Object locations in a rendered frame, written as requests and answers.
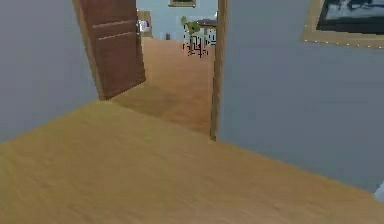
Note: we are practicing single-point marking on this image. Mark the gold framed dark picture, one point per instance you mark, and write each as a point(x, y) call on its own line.
point(350, 20)

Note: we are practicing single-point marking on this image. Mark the dark wooden table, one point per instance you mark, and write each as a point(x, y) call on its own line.
point(208, 24)

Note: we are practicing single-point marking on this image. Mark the small gold framed picture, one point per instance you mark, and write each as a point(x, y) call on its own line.
point(182, 3)

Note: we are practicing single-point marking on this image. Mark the brown wooden room door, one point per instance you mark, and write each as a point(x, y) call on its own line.
point(115, 50)

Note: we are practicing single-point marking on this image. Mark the green house plant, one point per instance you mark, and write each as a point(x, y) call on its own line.
point(191, 26)

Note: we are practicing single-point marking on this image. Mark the tan wooden cabinet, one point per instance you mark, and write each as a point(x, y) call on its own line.
point(146, 23)

